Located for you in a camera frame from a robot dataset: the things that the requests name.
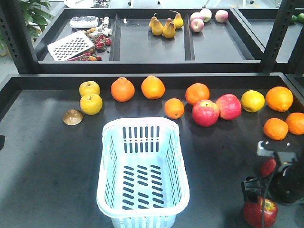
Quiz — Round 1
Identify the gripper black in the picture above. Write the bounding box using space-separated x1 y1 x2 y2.
241 161 304 204

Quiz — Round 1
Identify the dark red apple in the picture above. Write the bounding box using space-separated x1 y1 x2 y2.
243 196 278 228
260 157 276 177

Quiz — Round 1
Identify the light blue plastic basket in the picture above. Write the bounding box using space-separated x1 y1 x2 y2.
96 117 190 228

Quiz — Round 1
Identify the large orange behind apples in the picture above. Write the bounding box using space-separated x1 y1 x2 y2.
185 83 210 105

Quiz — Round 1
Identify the small orange lower right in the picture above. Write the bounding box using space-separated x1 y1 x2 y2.
263 118 289 141

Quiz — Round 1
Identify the small orange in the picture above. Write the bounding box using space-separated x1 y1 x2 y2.
164 98 184 119
263 118 289 141
285 112 304 135

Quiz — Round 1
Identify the small orange far right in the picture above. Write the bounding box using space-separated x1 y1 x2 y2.
285 112 304 135

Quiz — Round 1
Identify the pink red apple right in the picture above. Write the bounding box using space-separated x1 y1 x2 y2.
216 94 242 120

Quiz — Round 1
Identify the pink red apple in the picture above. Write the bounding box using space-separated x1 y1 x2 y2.
216 94 242 120
192 99 220 127

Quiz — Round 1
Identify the yellow orange citrus fruit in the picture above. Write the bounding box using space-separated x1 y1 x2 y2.
240 90 265 113

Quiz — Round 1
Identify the pink red apple left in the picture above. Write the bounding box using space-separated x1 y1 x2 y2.
192 99 220 127

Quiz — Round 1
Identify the large orange top right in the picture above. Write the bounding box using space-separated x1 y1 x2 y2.
266 86 294 112

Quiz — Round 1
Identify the small orange lower left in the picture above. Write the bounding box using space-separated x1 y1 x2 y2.
164 98 184 119

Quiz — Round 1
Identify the black wooden display stand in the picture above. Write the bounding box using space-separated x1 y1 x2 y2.
0 8 304 228

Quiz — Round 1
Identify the orange with knob top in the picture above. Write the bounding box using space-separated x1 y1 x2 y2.
111 77 135 102

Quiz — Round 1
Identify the pink apple back shelf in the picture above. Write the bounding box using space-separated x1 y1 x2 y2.
190 18 204 33

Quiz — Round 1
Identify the brown pears cluster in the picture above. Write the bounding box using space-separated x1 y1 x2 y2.
149 10 184 39

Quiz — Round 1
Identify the yellow apple front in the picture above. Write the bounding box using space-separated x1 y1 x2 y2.
79 93 103 115

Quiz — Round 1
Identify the yellow apple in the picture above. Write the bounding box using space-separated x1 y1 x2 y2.
79 93 103 115
79 81 101 97

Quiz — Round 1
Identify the yellow apple rear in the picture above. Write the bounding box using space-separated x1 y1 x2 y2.
79 81 101 97

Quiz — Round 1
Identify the white perforated grater board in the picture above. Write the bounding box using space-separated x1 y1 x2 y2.
47 31 94 61

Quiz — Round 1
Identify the potted green plant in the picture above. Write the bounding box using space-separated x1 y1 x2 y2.
0 0 54 57

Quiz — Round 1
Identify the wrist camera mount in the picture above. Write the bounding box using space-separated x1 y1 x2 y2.
257 141 301 157

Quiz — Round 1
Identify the black upright shelf post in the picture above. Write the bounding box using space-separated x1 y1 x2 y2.
0 0 39 74

